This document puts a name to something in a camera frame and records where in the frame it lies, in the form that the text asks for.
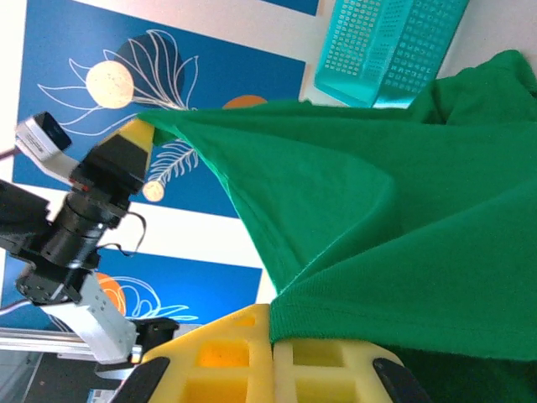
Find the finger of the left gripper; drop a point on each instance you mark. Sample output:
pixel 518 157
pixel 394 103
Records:
pixel 126 151

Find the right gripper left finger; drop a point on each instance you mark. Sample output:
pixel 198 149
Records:
pixel 222 369

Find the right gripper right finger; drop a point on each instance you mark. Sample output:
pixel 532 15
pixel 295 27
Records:
pixel 327 378

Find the green t-shirt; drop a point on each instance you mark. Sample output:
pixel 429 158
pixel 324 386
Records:
pixel 377 210

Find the teal plastic basket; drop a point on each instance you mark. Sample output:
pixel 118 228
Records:
pixel 377 42

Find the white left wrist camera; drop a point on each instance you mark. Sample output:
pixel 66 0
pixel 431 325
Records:
pixel 42 134

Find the aluminium rail frame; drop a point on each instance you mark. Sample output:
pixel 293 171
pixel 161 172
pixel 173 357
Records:
pixel 33 341

